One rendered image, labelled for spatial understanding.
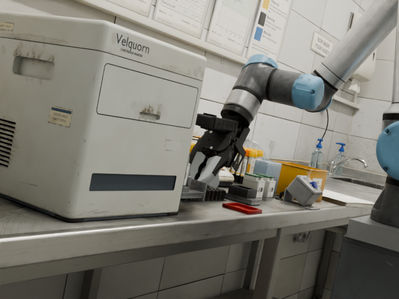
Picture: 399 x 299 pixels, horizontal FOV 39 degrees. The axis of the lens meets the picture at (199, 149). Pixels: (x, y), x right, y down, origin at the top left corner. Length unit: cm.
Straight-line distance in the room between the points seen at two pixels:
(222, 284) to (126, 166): 187
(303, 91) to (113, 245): 56
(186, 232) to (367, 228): 40
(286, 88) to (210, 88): 104
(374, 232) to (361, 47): 42
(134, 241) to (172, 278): 144
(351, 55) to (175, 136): 52
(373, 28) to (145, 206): 67
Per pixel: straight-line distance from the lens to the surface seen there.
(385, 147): 113
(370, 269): 126
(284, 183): 171
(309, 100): 121
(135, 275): 212
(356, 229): 123
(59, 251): 79
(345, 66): 133
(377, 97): 382
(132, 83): 88
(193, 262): 243
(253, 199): 139
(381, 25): 133
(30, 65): 95
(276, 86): 123
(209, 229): 108
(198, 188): 114
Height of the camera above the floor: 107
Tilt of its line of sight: 3 degrees down
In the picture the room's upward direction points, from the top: 11 degrees clockwise
